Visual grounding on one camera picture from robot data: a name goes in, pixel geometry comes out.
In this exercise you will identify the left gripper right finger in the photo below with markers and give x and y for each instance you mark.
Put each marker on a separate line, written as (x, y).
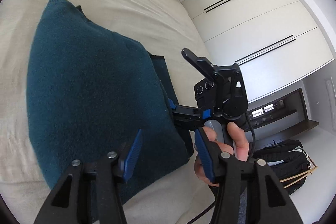
(267, 200)

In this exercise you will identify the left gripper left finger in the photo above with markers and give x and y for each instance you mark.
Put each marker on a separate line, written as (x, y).
(70, 199)

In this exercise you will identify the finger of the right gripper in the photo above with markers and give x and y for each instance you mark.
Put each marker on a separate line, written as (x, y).
(201, 64)
(185, 117)

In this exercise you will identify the person's right hand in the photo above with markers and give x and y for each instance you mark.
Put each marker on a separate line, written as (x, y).
(209, 165)

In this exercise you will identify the black backpack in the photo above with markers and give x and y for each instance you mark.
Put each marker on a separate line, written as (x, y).
(288, 161)

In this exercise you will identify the dark media shelf unit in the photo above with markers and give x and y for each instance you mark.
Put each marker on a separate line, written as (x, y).
(281, 118)

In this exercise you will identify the beige bed cover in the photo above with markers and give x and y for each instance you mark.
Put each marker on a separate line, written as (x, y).
(163, 27)

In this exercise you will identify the white wardrobe with black handles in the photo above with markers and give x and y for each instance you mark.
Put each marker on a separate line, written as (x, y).
(275, 42)

